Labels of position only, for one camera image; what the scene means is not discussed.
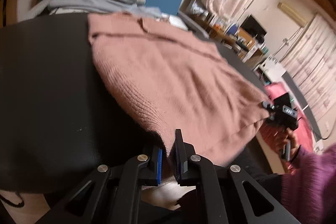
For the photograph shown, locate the pink knit sweater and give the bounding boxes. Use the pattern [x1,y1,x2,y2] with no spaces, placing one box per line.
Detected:
[88,13,268,165]

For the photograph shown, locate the person right hand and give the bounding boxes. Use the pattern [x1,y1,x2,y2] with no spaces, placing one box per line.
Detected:
[274,127,300,174]

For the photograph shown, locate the cluttered wooden desk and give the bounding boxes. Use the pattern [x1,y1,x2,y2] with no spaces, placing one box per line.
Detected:
[188,8,267,69]

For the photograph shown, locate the purple sweater sleeve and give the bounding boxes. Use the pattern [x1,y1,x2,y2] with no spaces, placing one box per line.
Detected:
[281,144,336,223]

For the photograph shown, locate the white printed garment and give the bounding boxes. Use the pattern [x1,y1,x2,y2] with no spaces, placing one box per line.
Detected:
[157,13,189,31]

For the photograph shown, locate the light blue grey garment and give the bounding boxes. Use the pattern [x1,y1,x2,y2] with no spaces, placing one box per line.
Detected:
[48,0,162,18]

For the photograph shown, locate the black strap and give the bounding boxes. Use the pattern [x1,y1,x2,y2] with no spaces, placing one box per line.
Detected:
[0,190,26,209]

